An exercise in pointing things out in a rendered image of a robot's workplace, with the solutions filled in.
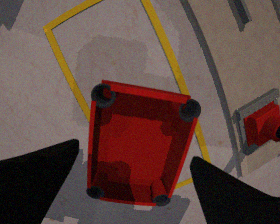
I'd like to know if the yellow rectangular outline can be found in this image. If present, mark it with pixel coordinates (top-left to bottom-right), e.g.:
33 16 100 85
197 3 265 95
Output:
43 0 211 189

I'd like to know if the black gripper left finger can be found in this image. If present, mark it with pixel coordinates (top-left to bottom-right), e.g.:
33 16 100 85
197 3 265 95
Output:
0 139 80 224

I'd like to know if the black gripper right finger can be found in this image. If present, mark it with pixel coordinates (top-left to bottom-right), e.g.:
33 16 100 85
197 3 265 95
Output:
189 156 280 224

